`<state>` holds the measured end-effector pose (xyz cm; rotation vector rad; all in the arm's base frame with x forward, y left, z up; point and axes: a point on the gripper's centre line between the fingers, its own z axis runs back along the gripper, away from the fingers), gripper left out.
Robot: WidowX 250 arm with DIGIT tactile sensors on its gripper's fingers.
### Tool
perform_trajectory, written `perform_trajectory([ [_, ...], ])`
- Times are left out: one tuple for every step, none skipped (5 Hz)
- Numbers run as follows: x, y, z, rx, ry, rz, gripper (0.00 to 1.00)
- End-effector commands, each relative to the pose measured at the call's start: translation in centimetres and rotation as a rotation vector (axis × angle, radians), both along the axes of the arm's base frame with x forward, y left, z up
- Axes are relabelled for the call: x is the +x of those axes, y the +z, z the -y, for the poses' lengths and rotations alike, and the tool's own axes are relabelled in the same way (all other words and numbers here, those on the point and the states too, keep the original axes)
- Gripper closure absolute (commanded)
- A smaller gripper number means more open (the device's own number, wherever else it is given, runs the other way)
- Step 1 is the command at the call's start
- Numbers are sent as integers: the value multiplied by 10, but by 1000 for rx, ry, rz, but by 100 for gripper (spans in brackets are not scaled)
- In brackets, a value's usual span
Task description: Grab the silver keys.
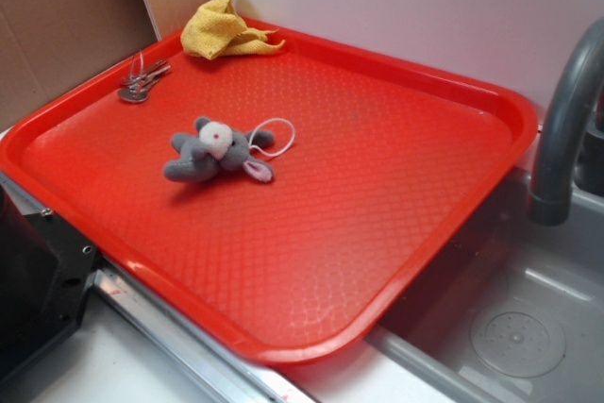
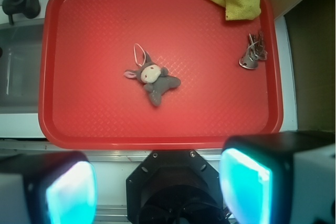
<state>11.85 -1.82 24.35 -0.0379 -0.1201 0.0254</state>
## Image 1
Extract silver keys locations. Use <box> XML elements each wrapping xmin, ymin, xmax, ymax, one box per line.
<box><xmin>117</xmin><ymin>50</ymin><xmax>172</xmax><ymax>104</ymax></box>

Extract red plastic tray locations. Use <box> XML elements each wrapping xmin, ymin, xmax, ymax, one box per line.
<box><xmin>1</xmin><ymin>28</ymin><xmax>537</xmax><ymax>365</ymax></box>

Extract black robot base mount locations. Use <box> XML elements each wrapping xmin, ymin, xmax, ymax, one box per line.
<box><xmin>1</xmin><ymin>191</ymin><xmax>98</xmax><ymax>383</ymax></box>

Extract grey toy sink basin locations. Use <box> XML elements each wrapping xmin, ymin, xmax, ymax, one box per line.
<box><xmin>367</xmin><ymin>170</ymin><xmax>603</xmax><ymax>402</ymax></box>

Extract yellow cloth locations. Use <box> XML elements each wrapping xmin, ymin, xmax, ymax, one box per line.
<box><xmin>180</xmin><ymin>0</ymin><xmax>286</xmax><ymax>60</ymax></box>

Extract grey plush mouse toy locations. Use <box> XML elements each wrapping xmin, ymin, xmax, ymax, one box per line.
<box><xmin>163</xmin><ymin>117</ymin><xmax>296</xmax><ymax>183</ymax></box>

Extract grey toy faucet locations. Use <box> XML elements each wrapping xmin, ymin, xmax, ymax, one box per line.
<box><xmin>527</xmin><ymin>19</ymin><xmax>603</xmax><ymax>226</ymax></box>

